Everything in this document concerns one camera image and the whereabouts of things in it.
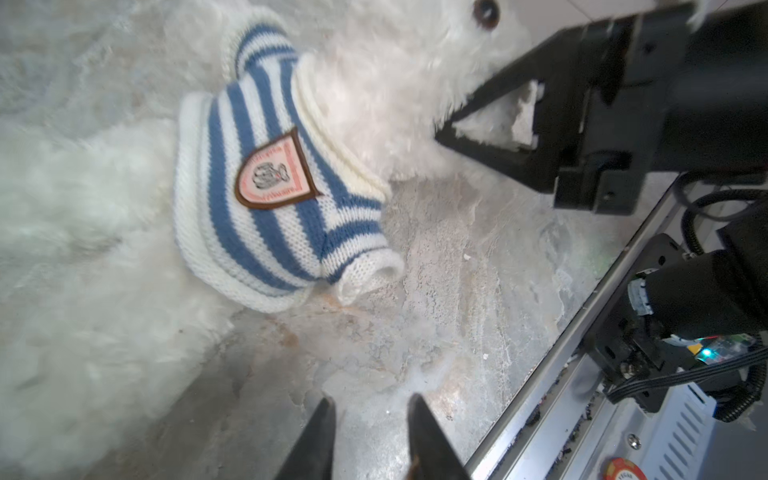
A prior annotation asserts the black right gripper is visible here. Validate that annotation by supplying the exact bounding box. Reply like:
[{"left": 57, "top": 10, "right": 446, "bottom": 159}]
[{"left": 435, "top": 2, "right": 767, "bottom": 215}]

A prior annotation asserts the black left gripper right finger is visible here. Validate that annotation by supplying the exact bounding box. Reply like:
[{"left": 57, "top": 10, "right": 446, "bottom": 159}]
[{"left": 406, "top": 394, "right": 470, "bottom": 480}]

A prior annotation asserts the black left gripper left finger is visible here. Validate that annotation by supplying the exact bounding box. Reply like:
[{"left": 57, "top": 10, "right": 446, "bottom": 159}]
[{"left": 275, "top": 396, "right": 336, "bottom": 480}]

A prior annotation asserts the white plush teddy bear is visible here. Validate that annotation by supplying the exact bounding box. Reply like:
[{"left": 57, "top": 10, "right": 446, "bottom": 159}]
[{"left": 1, "top": 1, "right": 530, "bottom": 478}]

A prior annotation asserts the blue white striped knit sweater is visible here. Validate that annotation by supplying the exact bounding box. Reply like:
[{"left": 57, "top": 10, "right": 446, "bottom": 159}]
[{"left": 174, "top": 7, "right": 404, "bottom": 313}]

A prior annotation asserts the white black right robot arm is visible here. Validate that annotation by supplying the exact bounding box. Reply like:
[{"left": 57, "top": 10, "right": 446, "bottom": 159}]
[{"left": 435, "top": 2, "right": 767, "bottom": 422}]

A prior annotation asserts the red round sticker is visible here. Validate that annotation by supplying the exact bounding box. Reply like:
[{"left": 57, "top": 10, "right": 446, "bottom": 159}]
[{"left": 602, "top": 458, "right": 647, "bottom": 480}]

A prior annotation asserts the right green circuit board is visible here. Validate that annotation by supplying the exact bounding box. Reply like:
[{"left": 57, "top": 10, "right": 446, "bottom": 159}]
[{"left": 663, "top": 334, "right": 757, "bottom": 365}]

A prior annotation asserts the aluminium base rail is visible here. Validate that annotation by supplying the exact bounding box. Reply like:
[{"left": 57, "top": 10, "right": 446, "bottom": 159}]
[{"left": 466, "top": 174, "right": 715, "bottom": 479}]

